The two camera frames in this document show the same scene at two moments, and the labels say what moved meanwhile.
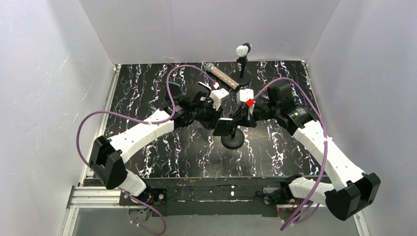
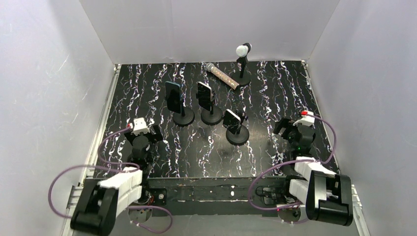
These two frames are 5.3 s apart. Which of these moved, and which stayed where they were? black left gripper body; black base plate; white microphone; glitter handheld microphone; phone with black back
Moved: black left gripper body
Stayed: phone with black back; white microphone; black base plate; glitter handheld microphone
